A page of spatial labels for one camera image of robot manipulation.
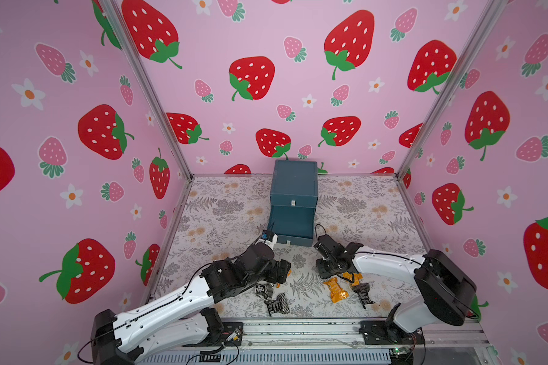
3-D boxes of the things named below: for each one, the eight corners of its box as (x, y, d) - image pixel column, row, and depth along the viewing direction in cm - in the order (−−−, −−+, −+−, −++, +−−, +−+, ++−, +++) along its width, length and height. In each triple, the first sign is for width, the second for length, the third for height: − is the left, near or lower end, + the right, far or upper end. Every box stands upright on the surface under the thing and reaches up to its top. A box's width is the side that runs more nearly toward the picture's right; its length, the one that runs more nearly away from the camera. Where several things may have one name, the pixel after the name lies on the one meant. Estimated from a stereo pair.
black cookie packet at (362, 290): (356, 308, 81) (357, 306, 79) (351, 285, 86) (353, 283, 84) (373, 308, 81) (375, 306, 79) (367, 285, 86) (369, 283, 84)
